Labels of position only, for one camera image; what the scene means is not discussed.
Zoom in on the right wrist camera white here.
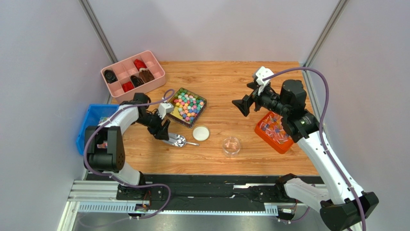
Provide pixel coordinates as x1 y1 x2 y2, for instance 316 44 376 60
253 66 274 95

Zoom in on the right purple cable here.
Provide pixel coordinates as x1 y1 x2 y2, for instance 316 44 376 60
262 66 367 231

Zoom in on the white round lid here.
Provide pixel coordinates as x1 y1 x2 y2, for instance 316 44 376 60
192 126 210 141

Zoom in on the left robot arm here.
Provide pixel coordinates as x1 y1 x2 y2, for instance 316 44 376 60
83 90 174 188

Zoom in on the aluminium frame post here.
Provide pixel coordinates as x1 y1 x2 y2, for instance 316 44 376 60
78 0 118 63
303 0 349 67

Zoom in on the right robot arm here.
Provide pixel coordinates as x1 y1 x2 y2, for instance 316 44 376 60
233 80 379 231

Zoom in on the metal scoop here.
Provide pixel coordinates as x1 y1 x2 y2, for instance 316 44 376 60
162 133 200 148

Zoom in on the black chocolate in tray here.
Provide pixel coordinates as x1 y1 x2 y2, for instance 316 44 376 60
103 69 118 84

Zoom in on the left aluminium frame post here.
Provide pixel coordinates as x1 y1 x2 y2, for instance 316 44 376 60
78 0 118 63

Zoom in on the clear plastic cup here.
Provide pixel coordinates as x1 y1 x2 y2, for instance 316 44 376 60
222 136 241 158

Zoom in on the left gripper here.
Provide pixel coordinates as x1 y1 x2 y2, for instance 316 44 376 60
135 109 170 141

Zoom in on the blue plastic bin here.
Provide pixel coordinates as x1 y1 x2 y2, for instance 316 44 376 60
76 104 119 155

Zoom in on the right aluminium frame post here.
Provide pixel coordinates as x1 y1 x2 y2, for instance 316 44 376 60
303 0 349 67

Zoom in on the purple cable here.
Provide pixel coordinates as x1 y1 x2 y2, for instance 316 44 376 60
262 66 367 231
83 89 176 220

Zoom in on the orange tray of candies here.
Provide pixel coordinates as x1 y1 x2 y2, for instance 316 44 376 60
254 112 294 154

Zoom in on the pink compartment tray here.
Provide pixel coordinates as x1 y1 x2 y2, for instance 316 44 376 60
101 51 166 103

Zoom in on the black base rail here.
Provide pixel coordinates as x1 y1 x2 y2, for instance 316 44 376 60
67 173 327 216

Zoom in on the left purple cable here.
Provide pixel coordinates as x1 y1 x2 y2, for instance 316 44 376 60
83 89 176 220

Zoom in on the square tin of star candies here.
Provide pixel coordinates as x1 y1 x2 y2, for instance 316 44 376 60
167 88 207 128

